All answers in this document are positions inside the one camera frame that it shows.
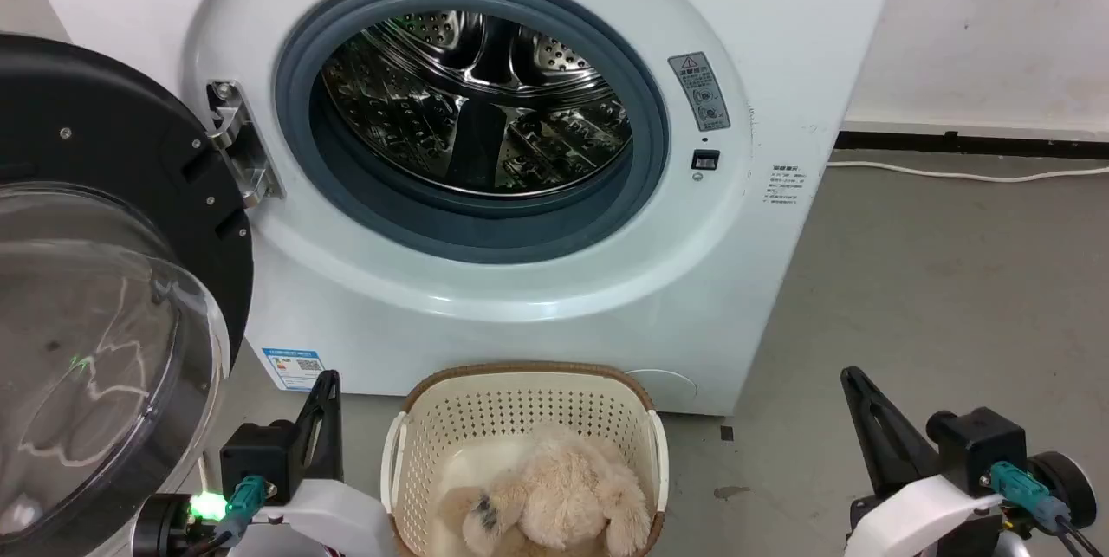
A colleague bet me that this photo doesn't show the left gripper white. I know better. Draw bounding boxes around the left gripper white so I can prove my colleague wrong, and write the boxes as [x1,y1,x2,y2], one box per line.
[227,370,398,557]

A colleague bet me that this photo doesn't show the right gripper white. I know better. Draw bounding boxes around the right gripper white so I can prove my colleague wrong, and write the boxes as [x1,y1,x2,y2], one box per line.
[840,366,1008,557]

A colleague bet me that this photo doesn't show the white front-load washing machine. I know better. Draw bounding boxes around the white front-load washing machine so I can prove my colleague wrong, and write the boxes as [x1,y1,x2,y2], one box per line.
[13,0,906,417]

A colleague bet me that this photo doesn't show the blue energy label sticker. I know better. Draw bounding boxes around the blue energy label sticker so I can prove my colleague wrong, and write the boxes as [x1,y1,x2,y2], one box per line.
[262,347,326,392]

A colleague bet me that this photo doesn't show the cream perforated laundry basket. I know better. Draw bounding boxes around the cream perforated laundry basket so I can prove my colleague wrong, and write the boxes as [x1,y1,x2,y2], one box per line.
[381,362,670,557]

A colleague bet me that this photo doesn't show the round filter cover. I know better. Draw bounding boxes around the round filter cover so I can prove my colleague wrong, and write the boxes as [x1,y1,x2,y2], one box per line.
[624,369,698,411]

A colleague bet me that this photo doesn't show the beige plush dog toy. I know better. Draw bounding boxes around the beige plush dog toy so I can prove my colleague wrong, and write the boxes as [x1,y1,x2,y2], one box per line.
[438,425,652,557]

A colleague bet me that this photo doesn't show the grey rubber door gasket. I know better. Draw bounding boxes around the grey rubber door gasket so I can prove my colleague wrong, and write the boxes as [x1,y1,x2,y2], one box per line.
[275,0,670,265]

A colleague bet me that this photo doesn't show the chrome door hinge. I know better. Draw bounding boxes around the chrome door hinge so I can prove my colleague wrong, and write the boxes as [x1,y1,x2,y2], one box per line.
[206,81,285,210]

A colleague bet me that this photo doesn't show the black baseboard strip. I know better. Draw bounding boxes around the black baseboard strip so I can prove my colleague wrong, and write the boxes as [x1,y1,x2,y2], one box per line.
[835,131,1109,161]

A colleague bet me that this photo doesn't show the stainless steel washer drum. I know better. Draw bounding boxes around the stainless steel washer drum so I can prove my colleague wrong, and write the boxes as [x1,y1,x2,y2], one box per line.
[321,10,633,198]

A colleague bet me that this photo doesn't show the black round washer door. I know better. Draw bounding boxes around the black round washer door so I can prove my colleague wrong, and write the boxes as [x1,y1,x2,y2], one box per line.
[0,33,255,557]

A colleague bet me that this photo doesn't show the grey warning sticker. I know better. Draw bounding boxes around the grey warning sticker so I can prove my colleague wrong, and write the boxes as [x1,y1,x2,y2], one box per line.
[667,52,731,133]

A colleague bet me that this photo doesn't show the left teal cable connector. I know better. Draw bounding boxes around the left teal cable connector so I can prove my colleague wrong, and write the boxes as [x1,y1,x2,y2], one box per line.
[215,475,268,542]

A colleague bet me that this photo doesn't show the teal cable connector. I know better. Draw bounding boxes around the teal cable connector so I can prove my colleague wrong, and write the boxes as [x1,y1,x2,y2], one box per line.
[215,475,268,542]
[989,462,1072,534]

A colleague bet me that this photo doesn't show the right teal cable connector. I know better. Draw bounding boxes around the right teal cable connector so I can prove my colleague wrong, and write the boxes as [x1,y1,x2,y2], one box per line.
[989,462,1072,534]

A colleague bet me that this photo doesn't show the white cable on floor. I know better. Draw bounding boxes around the white cable on floor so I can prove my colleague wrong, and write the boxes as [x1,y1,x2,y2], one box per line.
[826,160,1109,185]

